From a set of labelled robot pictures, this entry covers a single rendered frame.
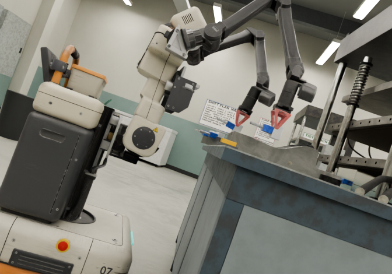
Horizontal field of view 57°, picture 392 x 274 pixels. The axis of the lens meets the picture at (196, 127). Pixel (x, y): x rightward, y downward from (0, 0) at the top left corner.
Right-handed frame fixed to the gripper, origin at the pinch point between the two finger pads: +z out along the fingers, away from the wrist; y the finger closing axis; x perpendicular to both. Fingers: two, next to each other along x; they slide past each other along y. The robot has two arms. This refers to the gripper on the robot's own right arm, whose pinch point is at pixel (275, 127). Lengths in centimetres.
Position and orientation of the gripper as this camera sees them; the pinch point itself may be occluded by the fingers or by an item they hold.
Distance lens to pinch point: 148.3
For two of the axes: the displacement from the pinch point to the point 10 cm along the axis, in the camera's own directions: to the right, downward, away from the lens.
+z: -3.7, 9.3, -0.4
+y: 0.0, 0.5, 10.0
